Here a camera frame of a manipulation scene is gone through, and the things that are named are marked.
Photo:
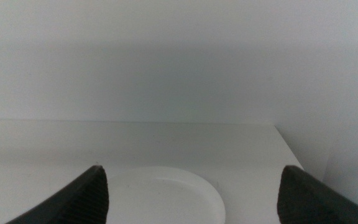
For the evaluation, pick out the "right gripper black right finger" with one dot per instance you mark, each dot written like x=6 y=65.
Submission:
x=303 y=199

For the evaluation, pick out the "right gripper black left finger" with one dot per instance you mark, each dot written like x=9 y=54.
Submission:
x=85 y=199

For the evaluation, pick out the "white shallow bowl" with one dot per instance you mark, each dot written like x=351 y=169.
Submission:
x=163 y=199

